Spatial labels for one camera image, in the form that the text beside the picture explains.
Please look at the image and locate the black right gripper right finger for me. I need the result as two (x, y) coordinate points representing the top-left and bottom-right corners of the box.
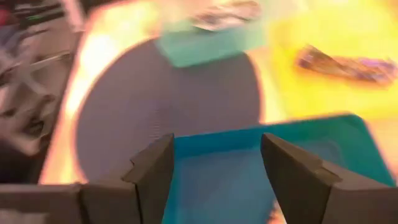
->
(261, 132), (398, 224)

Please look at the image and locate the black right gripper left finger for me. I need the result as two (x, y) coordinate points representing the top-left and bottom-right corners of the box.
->
(80, 133), (175, 224)

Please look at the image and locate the brown granola bar blue end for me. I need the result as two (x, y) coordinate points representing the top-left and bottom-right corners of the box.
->
(295, 45), (398, 86)

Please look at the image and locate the blue plastic bin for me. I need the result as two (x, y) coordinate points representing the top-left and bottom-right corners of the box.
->
(161, 113), (397, 224)

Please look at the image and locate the round dark woven mat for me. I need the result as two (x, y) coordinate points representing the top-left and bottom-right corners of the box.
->
(74, 39), (265, 184)

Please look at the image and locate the translucent yellow plastic bin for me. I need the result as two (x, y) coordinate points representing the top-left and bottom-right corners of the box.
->
(267, 0), (398, 121)

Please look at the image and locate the translucent green plastic bin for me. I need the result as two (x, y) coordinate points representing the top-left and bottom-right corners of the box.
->
(154, 18), (268, 68)

